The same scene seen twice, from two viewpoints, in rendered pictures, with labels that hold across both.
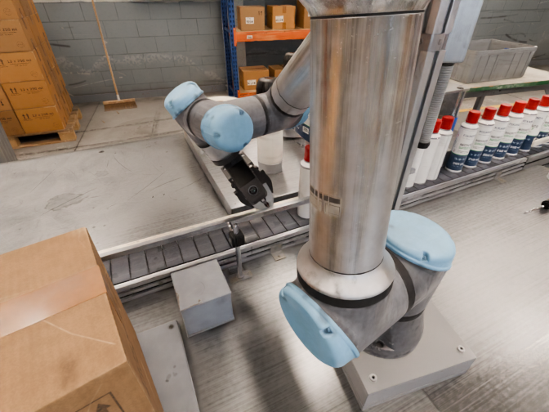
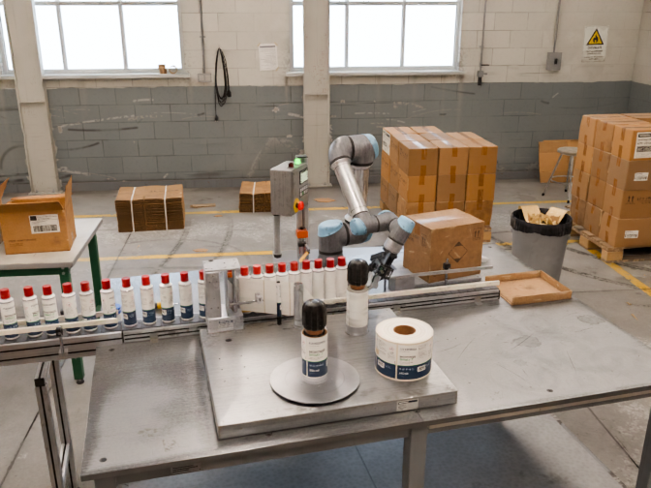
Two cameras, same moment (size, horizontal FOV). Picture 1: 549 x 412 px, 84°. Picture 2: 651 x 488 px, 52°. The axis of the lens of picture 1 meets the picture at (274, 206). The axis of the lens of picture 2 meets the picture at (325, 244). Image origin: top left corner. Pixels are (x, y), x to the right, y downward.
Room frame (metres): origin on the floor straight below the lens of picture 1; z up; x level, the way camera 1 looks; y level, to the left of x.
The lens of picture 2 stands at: (3.31, 0.33, 2.10)
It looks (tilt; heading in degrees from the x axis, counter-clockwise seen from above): 20 degrees down; 190
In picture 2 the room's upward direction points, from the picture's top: straight up
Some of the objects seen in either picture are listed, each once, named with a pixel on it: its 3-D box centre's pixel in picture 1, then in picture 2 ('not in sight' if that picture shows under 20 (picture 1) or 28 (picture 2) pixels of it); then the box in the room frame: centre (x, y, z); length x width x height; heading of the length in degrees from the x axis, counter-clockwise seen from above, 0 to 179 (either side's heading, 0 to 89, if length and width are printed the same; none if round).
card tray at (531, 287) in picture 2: not in sight; (527, 287); (0.30, 0.73, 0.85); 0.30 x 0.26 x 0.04; 115
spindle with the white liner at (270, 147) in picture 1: (270, 127); (357, 295); (0.94, 0.02, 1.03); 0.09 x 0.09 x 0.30
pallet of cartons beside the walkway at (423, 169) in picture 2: not in sight; (433, 181); (-3.22, 0.20, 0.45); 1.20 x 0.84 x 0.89; 18
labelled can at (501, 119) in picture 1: (493, 134); (167, 297); (1.00, -0.75, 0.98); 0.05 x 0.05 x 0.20
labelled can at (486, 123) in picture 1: (479, 138); (185, 295); (0.96, -0.68, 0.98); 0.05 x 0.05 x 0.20
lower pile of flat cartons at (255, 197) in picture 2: not in sight; (269, 196); (-3.58, -1.57, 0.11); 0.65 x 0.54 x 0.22; 104
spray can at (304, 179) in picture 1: (309, 182); (341, 279); (0.68, -0.09, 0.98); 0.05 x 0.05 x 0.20
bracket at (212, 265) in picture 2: (439, 87); (221, 264); (0.99, -0.52, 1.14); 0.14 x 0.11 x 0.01; 115
